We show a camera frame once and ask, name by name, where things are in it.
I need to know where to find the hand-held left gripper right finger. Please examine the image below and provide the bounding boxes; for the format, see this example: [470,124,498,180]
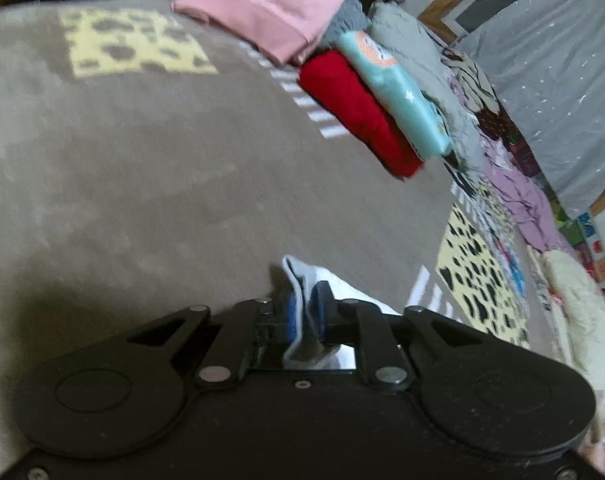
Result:
[311,281,484,392]

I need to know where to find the white cloth garment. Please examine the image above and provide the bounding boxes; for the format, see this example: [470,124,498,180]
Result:
[281,254,401,372]

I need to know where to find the cream fluffy blanket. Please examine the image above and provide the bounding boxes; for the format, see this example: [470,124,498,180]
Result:
[541,249,605,441]

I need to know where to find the purple crumpled garment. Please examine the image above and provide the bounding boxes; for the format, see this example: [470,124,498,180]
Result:
[480,136,581,256]

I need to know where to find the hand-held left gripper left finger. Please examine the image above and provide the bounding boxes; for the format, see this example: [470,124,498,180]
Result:
[126,296,300,392]

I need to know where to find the dark patterned garment pile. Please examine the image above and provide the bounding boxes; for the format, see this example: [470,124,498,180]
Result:
[440,46,543,181]

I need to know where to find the grey folded garment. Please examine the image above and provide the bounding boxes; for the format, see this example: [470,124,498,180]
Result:
[368,2,485,171]

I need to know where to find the red folded garment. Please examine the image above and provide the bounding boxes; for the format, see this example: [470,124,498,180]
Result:
[298,50,425,180]

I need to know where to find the grey knitted garment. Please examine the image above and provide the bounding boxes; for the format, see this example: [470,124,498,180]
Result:
[322,0,374,51]

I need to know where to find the colourful printed boxes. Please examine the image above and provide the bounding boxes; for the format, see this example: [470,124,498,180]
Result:
[552,200,605,319]

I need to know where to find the teal folded garment with stars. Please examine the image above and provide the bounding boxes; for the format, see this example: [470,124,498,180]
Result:
[335,29,454,159]

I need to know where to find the pink folded garment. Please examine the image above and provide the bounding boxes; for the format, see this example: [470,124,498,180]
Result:
[171,0,357,66]

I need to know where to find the grey star print curtain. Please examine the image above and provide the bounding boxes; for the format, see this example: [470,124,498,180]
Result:
[450,0,605,216]

